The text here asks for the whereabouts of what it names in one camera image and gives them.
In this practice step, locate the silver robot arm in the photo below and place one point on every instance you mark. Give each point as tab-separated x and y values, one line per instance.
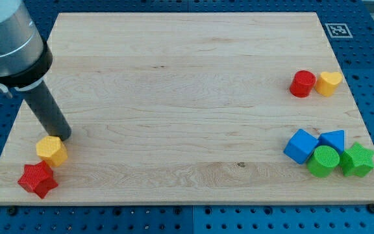
24	55

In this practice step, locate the yellow heart block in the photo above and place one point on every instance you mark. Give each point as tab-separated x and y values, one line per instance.
328	82

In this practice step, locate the wooden board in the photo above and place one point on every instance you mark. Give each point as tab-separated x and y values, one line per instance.
187	109

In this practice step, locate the blue cube block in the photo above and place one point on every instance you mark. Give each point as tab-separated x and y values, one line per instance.
300	146

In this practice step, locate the red cylinder block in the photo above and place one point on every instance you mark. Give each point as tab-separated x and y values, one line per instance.
302	83

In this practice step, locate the yellow hexagon block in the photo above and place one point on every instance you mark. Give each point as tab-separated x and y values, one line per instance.
52	150

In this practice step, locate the green cylinder block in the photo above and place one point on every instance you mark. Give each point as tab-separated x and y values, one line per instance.
323	161

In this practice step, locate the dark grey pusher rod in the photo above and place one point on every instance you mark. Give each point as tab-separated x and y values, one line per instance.
47	111

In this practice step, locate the blue triangle block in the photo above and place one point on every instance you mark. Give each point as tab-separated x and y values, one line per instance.
334	139

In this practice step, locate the red star block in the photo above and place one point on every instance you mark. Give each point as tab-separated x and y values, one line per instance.
38	178

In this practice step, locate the white fiducial marker tag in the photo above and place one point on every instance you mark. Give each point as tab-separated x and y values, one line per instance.
338	30

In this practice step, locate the green star block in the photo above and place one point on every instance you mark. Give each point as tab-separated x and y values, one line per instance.
357	161

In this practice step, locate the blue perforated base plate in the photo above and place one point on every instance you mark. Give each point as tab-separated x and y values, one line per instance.
356	57

